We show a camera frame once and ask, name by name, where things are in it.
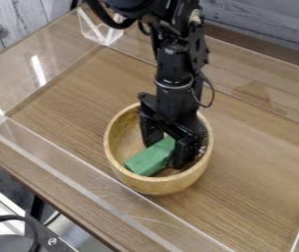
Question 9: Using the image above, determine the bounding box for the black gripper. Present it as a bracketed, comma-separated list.
[137, 82, 207, 169]

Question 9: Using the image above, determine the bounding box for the green rectangular block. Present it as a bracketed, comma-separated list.
[123, 137, 175, 176]

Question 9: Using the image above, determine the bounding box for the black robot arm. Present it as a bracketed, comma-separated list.
[86, 0, 210, 167]

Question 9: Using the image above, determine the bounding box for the brown wooden bowl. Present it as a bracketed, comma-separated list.
[104, 103, 214, 195]

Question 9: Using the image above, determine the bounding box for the black table leg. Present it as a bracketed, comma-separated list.
[30, 196, 45, 221]

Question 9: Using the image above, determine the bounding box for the clear acrylic tray wall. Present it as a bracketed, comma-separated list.
[0, 13, 299, 252]

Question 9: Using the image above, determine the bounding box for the clear acrylic corner bracket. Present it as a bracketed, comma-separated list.
[77, 7, 123, 46]

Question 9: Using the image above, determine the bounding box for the grey metal bracket with screw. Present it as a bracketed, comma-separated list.
[28, 216, 78, 252]

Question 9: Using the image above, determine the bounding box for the black cable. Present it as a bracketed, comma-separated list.
[0, 214, 41, 252]

